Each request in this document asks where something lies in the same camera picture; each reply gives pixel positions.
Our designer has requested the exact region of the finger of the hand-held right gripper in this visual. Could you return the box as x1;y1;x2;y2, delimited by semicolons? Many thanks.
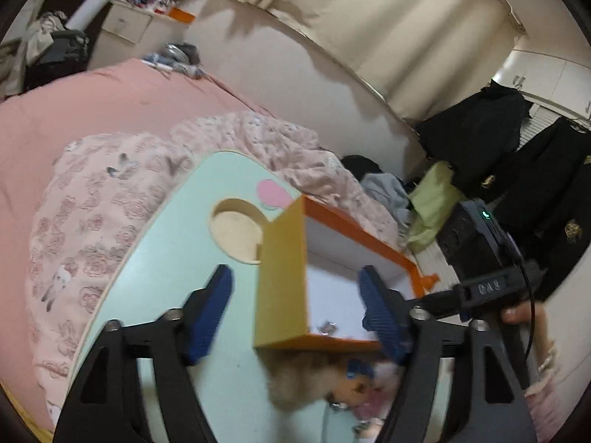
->
411;286;462;319

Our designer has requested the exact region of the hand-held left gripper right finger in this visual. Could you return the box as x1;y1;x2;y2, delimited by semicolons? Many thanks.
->
358;265;539;443

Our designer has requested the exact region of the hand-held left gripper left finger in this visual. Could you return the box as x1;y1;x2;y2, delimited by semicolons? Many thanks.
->
53;264;234;443

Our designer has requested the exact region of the orange cardboard box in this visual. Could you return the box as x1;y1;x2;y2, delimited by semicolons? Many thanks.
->
253;195;422;351

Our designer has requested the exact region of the brown bear keychain blue ribbon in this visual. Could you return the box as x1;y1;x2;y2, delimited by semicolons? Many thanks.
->
330;357;398;420

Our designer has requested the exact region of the grey fluffy fur ball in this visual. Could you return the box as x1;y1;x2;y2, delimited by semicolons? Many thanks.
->
268;350;361;411

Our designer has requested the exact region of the person's right forearm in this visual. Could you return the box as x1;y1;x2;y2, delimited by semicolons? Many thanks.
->
524;346;570;439

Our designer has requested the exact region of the person's right hand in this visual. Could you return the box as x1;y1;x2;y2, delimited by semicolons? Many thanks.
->
501;300;552;351

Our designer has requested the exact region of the yellow-green hanging cloth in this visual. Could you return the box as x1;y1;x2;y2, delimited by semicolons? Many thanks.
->
406;161;467;252

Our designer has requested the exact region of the black jacket gold emblem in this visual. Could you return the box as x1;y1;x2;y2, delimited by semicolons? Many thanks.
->
416;80;532;190
485;117;591;301

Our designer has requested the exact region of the grey clothes heap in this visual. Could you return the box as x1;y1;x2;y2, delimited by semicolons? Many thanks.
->
360;173;411;222

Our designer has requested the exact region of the black clothing heap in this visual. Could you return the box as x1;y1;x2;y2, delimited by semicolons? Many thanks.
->
342;154;382;181

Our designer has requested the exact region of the pink rose print blanket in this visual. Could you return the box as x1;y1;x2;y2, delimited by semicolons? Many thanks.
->
28;111;407;425

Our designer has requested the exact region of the white overhead cabinet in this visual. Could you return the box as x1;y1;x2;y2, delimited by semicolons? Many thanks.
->
492;48;591;121

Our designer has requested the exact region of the pink bed sheet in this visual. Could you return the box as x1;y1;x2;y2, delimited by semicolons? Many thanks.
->
0;58;278;430

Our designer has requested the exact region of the cream curtain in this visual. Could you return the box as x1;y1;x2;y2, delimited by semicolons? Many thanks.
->
139;0;527;121

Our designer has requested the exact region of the silver grey bag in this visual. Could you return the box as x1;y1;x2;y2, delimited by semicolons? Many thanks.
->
164;42;201;65

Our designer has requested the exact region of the black suitcase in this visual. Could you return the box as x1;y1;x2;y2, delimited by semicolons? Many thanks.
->
25;30;90;90

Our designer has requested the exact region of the white nightstand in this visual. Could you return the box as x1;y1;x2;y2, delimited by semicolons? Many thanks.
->
100;0;153;44

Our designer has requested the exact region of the pile of mixed clothes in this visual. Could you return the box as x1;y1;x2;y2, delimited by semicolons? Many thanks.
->
0;0;116;97

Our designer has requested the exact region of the black cable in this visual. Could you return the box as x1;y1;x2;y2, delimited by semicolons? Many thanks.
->
503;233;543;384

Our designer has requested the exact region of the white bead bracelet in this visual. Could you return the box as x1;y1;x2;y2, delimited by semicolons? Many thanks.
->
536;348;559;374

